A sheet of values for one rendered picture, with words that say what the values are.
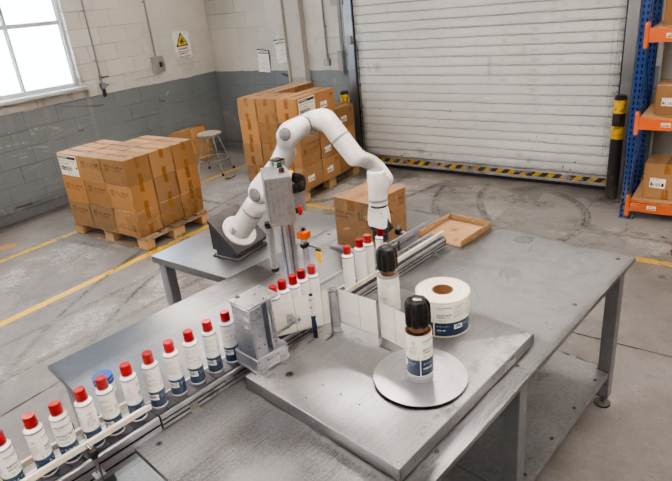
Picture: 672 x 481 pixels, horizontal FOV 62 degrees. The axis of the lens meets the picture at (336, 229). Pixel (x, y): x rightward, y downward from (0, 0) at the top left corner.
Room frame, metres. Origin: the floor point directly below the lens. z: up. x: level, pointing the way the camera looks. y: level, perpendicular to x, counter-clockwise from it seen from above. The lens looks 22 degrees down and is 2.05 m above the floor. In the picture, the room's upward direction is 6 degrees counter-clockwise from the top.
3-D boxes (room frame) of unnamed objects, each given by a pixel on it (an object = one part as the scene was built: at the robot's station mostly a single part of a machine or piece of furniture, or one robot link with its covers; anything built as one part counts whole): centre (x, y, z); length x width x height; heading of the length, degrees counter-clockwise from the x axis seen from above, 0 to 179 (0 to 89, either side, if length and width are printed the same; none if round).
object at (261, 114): (6.49, 0.30, 0.57); 1.20 x 0.85 x 1.14; 144
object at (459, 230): (2.75, -0.64, 0.85); 0.30 x 0.26 x 0.04; 135
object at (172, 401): (2.05, 0.07, 0.86); 1.65 x 0.08 x 0.04; 135
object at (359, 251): (2.22, -0.09, 0.98); 0.05 x 0.05 x 0.20
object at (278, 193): (2.03, 0.21, 1.38); 0.17 x 0.10 x 0.19; 10
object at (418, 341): (1.50, -0.23, 1.04); 0.09 x 0.09 x 0.29
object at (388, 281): (1.90, -0.18, 1.03); 0.09 x 0.09 x 0.30
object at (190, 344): (1.60, 0.53, 0.98); 0.05 x 0.05 x 0.20
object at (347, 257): (2.16, -0.04, 0.98); 0.05 x 0.05 x 0.20
